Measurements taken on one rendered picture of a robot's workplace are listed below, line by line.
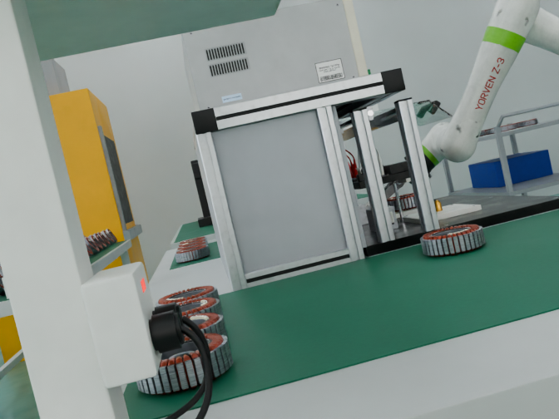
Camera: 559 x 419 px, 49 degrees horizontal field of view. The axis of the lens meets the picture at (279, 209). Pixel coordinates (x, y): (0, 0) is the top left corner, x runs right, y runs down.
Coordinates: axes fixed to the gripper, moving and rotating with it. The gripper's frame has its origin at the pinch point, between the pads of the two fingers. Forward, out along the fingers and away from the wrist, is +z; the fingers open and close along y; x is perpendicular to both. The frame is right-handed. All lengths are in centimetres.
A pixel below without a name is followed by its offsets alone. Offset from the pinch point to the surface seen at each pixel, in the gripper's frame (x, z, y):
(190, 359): 12, 19, -145
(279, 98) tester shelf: 35, -6, -85
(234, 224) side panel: 23, 17, -87
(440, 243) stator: -5, -10, -98
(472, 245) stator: -9, -13, -99
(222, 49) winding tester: 53, -4, -73
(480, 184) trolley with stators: -59, -60, 242
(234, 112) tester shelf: 39, 2, -87
